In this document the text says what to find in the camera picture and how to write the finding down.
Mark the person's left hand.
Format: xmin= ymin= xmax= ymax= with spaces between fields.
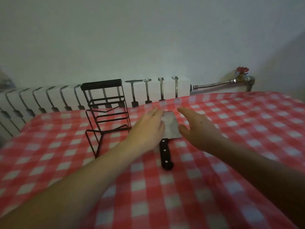
xmin=124 ymin=108 xmax=166 ymax=156

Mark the person's right hand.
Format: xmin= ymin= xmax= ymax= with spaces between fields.
xmin=176 ymin=107 xmax=224 ymax=152

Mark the person's right forearm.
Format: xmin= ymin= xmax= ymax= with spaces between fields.
xmin=205 ymin=138 xmax=305 ymax=229

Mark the person's left forearm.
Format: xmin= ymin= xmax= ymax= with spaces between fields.
xmin=0 ymin=140 xmax=141 ymax=229

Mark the red white checkered tablecloth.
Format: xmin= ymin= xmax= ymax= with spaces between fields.
xmin=0 ymin=91 xmax=305 ymax=229

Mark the white radiator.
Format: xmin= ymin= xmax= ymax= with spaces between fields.
xmin=0 ymin=76 xmax=192 ymax=141

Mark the cleaver with black handle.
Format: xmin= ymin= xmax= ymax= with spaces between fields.
xmin=159 ymin=111 xmax=183 ymax=170

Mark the flexible metal hose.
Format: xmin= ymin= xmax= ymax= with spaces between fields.
xmin=192 ymin=79 xmax=236 ymax=91

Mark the black wire knife rack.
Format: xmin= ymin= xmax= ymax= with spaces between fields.
xmin=80 ymin=79 xmax=132 ymax=159

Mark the brass valve with red handle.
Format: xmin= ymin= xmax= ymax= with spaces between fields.
xmin=233 ymin=67 xmax=256 ymax=92

